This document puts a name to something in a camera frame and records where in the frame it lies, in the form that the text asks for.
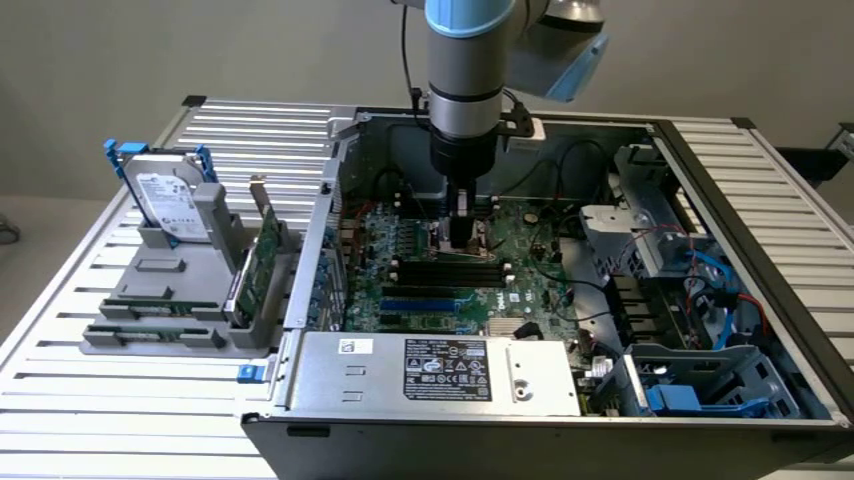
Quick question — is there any green RAM stick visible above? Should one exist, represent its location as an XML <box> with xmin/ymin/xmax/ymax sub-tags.
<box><xmin>100</xmin><ymin>296</ymin><xmax>220</xmax><ymax>321</ymax></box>

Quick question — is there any metal disk bay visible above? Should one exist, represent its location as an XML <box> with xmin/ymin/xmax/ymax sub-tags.
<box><xmin>576</xmin><ymin>143</ymin><xmax>711</xmax><ymax>281</ymax></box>

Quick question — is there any blue data wire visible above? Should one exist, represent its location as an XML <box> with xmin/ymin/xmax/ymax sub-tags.
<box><xmin>685</xmin><ymin>246</ymin><xmax>743</xmax><ymax>352</ymax></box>

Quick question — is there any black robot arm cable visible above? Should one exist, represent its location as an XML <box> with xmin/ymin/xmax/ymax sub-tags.
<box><xmin>398</xmin><ymin>0</ymin><xmax>430</xmax><ymax>132</ymax></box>

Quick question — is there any green motherboard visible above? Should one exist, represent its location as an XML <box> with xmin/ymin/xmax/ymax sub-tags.
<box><xmin>336</xmin><ymin>197</ymin><xmax>586</xmax><ymax>339</ymax></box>

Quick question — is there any grey parts rack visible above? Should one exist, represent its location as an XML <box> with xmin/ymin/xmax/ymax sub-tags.
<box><xmin>77</xmin><ymin>181</ymin><xmax>303</xmax><ymax>359</ymax></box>

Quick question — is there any blue disk carrier frame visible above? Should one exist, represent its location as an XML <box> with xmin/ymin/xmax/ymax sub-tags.
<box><xmin>101</xmin><ymin>140</ymin><xmax>222</xmax><ymax>247</ymax></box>

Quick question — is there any silver hard disk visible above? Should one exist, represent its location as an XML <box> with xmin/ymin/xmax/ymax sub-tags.
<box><xmin>131</xmin><ymin>153</ymin><xmax>212</xmax><ymax>245</ymax></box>

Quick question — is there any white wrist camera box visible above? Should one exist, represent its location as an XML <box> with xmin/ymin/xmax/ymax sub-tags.
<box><xmin>500</xmin><ymin>115</ymin><xmax>550</xmax><ymax>152</ymax></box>

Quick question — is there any black power wire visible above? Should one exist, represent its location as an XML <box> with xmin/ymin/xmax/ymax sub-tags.
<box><xmin>526</xmin><ymin>214</ymin><xmax>610</xmax><ymax>292</ymax></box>

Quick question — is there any silver power supply unit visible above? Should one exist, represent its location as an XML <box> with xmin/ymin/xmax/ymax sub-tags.
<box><xmin>284</xmin><ymin>330</ymin><xmax>583</xmax><ymax>419</ymax></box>

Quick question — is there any green graphics card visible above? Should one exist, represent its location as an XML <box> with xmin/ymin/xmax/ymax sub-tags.
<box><xmin>224</xmin><ymin>173</ymin><xmax>283</xmax><ymax>327</ymax></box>

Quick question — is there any blue expansion slot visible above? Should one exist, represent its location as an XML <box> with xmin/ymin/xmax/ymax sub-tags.
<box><xmin>379</xmin><ymin>296</ymin><xmax>456</xmax><ymax>312</ymax></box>

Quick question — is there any blue drive caddy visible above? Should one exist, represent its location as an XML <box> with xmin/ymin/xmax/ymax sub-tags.
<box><xmin>626</xmin><ymin>343</ymin><xmax>805</xmax><ymax>420</ymax></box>

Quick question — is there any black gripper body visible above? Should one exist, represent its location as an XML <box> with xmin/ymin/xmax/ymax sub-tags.
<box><xmin>427</xmin><ymin>123</ymin><xmax>499</xmax><ymax>190</ymax></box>

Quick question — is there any black open PC case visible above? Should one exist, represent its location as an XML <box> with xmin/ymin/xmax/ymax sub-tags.
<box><xmin>239</xmin><ymin>104</ymin><xmax>854</xmax><ymax>480</ymax></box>

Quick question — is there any red wire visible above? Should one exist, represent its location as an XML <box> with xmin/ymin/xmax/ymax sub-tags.
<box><xmin>731</xmin><ymin>292</ymin><xmax>770</xmax><ymax>337</ymax></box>

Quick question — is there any CPU socket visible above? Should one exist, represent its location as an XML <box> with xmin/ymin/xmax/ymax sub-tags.
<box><xmin>423</xmin><ymin>213</ymin><xmax>503</xmax><ymax>262</ymax></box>

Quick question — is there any black RAM slot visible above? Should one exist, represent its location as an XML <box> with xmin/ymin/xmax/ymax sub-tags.
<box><xmin>394</xmin><ymin>256</ymin><xmax>516</xmax><ymax>271</ymax></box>
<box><xmin>392</xmin><ymin>282</ymin><xmax>516</xmax><ymax>301</ymax></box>
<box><xmin>394</xmin><ymin>273</ymin><xmax>516</xmax><ymax>289</ymax></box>
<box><xmin>394</xmin><ymin>265</ymin><xmax>516</xmax><ymax>280</ymax></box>

